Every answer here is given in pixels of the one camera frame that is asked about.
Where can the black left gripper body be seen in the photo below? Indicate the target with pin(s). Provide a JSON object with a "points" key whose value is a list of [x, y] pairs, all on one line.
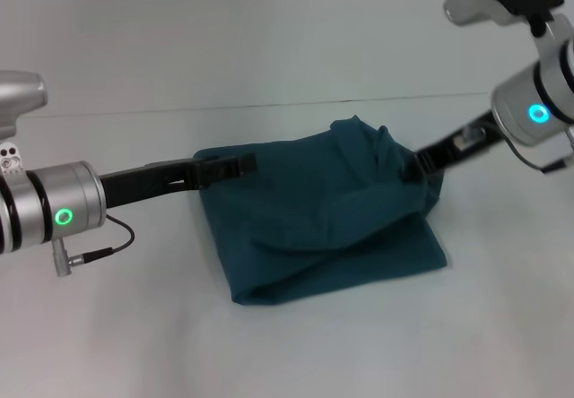
{"points": [[143, 183]]}

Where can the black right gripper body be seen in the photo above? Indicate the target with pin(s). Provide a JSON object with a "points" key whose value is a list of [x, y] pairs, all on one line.
{"points": [[466, 140]]}

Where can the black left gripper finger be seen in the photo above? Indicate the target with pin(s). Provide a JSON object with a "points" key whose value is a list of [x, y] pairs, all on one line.
{"points": [[224, 168]]}

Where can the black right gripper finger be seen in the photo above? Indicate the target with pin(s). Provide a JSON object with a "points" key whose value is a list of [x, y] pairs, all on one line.
{"points": [[417, 165]]}

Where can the teal shirt with FREE print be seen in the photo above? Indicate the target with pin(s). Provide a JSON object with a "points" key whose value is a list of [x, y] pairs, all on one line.
{"points": [[323, 218]]}

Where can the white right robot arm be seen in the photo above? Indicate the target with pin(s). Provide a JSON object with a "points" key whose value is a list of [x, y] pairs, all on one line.
{"points": [[542, 97]]}

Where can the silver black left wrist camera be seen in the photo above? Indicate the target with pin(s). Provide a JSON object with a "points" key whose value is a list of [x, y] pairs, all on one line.
{"points": [[18, 106]]}

